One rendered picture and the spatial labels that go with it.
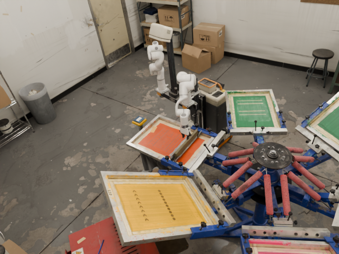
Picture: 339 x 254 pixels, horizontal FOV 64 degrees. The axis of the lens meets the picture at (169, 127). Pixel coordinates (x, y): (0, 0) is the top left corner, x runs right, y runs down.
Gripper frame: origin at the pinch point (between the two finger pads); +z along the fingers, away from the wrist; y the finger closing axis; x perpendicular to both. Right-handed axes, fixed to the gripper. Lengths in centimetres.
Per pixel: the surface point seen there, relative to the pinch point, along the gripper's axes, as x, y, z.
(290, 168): -20, -99, 9
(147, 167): 21, 44, 53
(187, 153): 6.7, -5.2, 16.0
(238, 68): -334, 92, 115
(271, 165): 11, -89, -20
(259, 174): 19, -83, -14
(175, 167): 30.6, -7.9, 10.8
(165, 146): 9.3, 21.4, 16.2
